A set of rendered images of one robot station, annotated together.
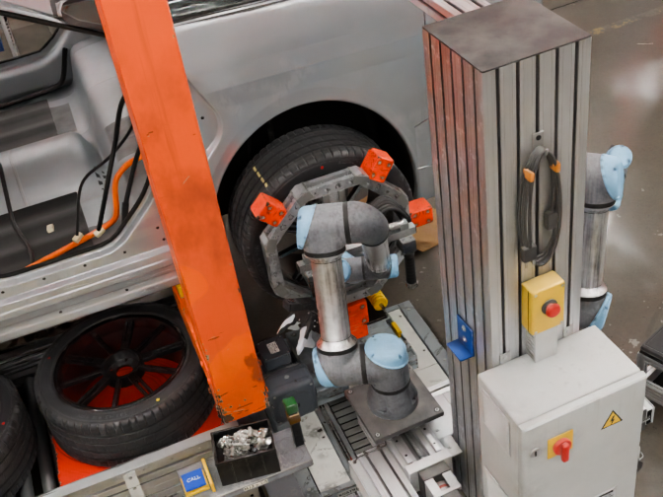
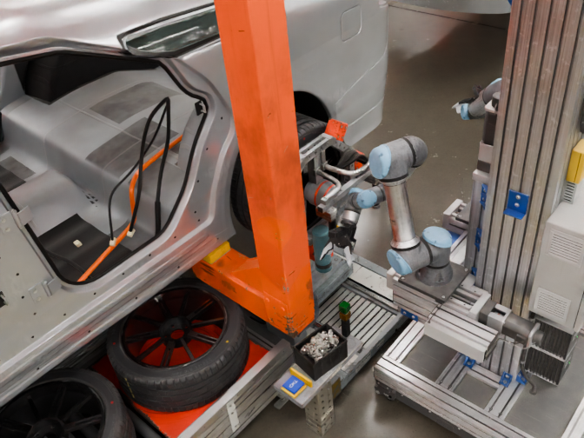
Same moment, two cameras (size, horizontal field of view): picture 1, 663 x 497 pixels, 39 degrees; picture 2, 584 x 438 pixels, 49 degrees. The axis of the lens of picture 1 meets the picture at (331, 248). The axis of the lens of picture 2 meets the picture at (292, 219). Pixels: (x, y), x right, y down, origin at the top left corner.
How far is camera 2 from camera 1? 1.42 m
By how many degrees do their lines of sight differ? 22
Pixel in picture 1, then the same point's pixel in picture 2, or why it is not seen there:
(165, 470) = (248, 392)
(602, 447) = not seen: outside the picture
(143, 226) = (186, 213)
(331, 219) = (402, 150)
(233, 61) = not seen: hidden behind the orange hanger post
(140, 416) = (222, 357)
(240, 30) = not seen: hidden behind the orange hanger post
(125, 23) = (262, 24)
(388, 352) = (442, 236)
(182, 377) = (233, 321)
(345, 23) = (301, 32)
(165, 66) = (281, 58)
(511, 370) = (563, 212)
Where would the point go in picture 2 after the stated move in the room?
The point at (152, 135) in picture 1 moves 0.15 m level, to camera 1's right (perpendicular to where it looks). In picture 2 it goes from (270, 116) to (307, 101)
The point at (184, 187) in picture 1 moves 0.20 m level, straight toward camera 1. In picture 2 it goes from (284, 155) to (322, 176)
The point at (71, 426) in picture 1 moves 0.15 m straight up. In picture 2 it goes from (170, 384) to (163, 362)
